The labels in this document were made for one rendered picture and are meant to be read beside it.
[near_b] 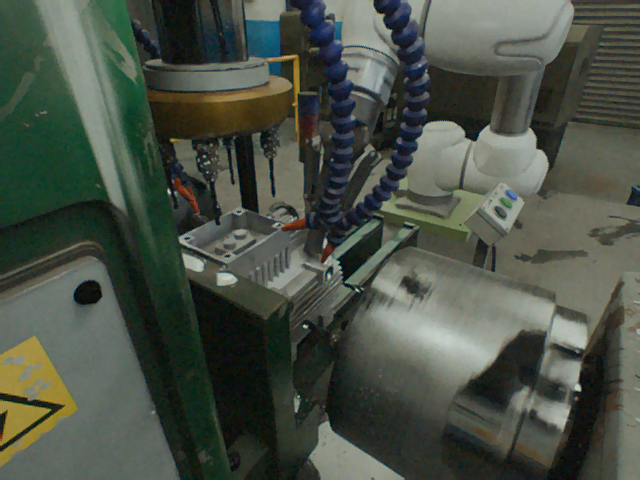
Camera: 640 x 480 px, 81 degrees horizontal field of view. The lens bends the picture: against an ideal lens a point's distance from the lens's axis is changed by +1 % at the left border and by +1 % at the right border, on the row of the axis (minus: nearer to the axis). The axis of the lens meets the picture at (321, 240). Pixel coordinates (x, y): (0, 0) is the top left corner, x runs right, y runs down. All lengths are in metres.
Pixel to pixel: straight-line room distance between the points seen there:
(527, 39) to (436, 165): 0.73
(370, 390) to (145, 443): 0.20
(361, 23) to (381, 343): 0.42
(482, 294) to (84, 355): 0.33
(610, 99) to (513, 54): 6.71
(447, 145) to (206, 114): 0.94
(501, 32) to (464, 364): 0.39
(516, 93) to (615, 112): 6.17
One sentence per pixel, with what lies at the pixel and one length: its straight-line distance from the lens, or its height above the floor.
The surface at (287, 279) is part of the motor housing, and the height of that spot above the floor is 1.07.
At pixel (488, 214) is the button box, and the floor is 1.07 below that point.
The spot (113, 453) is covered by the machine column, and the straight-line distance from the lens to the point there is 0.28.
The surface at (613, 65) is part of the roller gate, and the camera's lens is 7.20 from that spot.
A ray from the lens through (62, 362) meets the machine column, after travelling 0.22.
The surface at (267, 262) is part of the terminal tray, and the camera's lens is 0.52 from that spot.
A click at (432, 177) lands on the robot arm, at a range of 1.25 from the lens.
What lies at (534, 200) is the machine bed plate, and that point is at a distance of 1.65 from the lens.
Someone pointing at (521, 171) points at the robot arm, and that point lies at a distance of 1.21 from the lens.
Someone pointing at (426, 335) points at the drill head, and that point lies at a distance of 0.37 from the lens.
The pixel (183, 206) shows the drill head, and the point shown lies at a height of 1.10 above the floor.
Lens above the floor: 1.40
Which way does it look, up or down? 31 degrees down
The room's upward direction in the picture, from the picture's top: straight up
